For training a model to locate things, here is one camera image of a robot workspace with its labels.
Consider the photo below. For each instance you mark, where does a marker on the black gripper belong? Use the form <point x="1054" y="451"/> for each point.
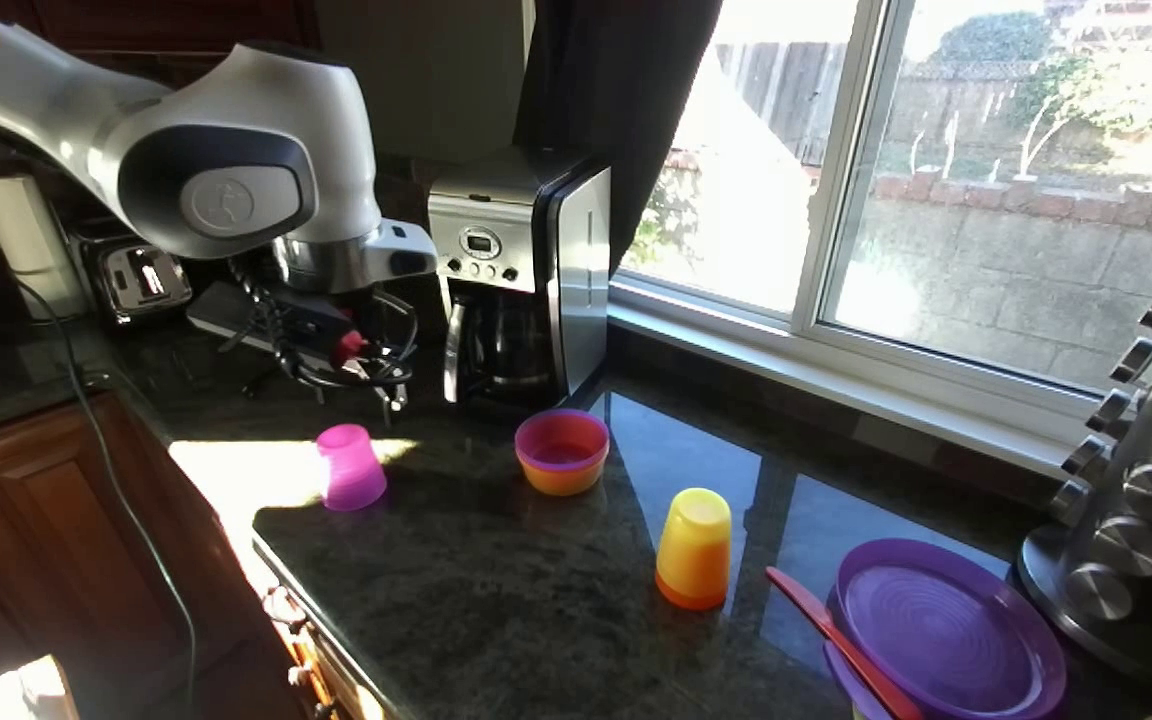
<point x="317" y="331"/>

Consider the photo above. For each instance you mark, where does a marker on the purple plastic cup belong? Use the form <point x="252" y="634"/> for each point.
<point x="354" y="469"/>

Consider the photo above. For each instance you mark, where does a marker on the orange yellow plastic cup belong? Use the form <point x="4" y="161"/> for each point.
<point x="694" y="533"/>

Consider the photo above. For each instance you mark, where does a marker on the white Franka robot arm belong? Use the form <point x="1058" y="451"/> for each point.
<point x="201" y="146"/>

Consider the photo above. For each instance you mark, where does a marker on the silver black coffee maker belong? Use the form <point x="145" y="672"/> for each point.
<point x="530" y="264"/>

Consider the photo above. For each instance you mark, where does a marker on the pink plastic bowl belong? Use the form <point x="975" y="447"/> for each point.
<point x="561" y="438"/>

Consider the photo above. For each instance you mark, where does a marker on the silver toaster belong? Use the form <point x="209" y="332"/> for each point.
<point x="137" y="278"/>

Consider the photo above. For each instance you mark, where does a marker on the dark curtain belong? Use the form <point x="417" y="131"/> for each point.
<point x="600" y="105"/>

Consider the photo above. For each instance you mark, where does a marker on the brown wooden cabinet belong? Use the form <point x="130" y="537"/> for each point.
<point x="43" y="533"/>

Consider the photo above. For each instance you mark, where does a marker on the white countertop canister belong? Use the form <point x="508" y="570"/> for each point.
<point x="20" y="240"/>

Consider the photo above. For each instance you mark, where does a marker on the red plastic utensil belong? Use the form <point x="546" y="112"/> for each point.
<point x="835" y="639"/>

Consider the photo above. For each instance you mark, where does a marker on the purple plastic plate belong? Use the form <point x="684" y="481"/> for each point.
<point x="949" y="634"/>

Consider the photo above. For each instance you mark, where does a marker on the metal spice rack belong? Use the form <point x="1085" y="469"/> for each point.
<point x="1142" y="493"/>

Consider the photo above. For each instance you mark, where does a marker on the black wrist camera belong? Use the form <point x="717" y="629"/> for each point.
<point x="235" y="312"/>

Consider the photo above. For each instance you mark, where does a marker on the white window frame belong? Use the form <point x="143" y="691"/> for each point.
<point x="842" y="186"/>

